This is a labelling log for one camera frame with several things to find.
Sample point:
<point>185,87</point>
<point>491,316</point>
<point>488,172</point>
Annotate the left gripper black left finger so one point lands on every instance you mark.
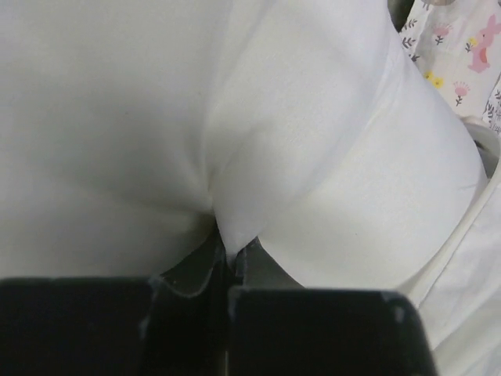
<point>169,324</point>

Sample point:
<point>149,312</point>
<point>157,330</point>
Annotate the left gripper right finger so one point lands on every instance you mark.
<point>278,327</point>

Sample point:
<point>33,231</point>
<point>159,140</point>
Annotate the white pillow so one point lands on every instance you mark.
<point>131,129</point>

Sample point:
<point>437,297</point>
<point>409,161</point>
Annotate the floral patterned pillow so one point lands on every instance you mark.
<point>456,47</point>

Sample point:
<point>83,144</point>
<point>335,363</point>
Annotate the grey pillowcase with cream ruffle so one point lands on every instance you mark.
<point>457,294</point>

